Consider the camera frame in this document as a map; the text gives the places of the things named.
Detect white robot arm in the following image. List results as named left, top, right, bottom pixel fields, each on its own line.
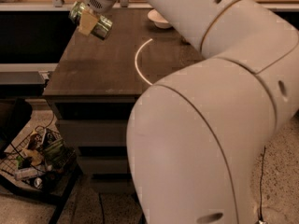
left=126, top=0, right=299, bottom=224

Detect white ceramic bowl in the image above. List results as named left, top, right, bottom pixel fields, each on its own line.
left=148, top=9, right=172, bottom=29

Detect grey drawer cabinet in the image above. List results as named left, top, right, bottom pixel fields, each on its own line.
left=44, top=8, right=202, bottom=182

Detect grey drawer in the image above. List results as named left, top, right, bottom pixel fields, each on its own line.
left=90, top=179, right=135, bottom=194
left=56, top=119, right=127, bottom=147
left=77, top=156, right=129, bottom=175

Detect black floor cable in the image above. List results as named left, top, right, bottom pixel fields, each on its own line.
left=255, top=145, right=267, bottom=224

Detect black chair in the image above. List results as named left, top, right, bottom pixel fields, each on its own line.
left=0, top=98, right=33, bottom=156

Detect top grey drawer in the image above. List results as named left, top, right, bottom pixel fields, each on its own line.
left=56, top=119, right=127, bottom=147

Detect bottom grey drawer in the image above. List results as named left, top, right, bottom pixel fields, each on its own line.
left=90, top=179, right=135, bottom=194

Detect snack bags in basket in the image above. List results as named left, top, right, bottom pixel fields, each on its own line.
left=12, top=128, right=76, bottom=189

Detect black wire basket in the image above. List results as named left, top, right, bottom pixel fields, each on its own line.
left=0, top=125, right=78, bottom=191

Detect middle grey drawer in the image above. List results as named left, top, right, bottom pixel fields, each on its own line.
left=77, top=156, right=129, bottom=175

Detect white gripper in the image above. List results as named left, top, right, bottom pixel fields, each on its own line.
left=78, top=0, right=116, bottom=35

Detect green soda can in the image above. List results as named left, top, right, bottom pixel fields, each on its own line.
left=69, top=1, right=113, bottom=40

